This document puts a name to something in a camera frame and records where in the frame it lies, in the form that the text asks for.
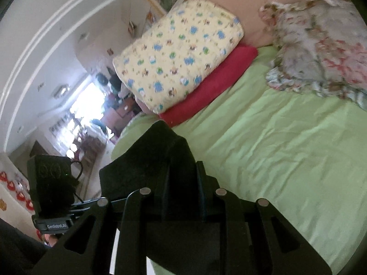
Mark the round ceiling light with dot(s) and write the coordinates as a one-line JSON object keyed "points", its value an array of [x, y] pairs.
{"points": [[61, 90]]}

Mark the row of red wall ornaments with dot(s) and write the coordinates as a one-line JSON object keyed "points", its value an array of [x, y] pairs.
{"points": [[20, 196]]}

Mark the yellow printed pillow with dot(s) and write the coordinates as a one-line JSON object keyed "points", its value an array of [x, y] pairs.
{"points": [[177, 57]]}

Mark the red pillow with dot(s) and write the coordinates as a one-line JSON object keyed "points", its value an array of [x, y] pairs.
{"points": [[218, 80]]}

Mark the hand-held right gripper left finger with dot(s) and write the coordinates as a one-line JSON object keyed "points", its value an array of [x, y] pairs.
{"points": [[134, 206]]}

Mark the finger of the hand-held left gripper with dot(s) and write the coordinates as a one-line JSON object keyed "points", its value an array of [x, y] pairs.
{"points": [[86, 204]]}

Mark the floral ruffled pillow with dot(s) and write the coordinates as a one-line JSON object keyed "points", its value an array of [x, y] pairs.
{"points": [[315, 48]]}

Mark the pink quilt with plaid hearts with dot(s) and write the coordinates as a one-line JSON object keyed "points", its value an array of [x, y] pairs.
{"points": [[252, 11]]}

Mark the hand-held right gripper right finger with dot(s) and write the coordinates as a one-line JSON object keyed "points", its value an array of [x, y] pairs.
{"points": [[243, 214]]}

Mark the person's left forearm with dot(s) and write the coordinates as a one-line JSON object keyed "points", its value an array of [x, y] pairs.
{"points": [[17, 249]]}

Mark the green bed sheet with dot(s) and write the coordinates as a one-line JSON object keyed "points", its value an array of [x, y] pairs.
{"points": [[272, 163]]}

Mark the black pants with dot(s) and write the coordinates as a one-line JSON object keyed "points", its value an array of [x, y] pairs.
{"points": [[149, 154]]}

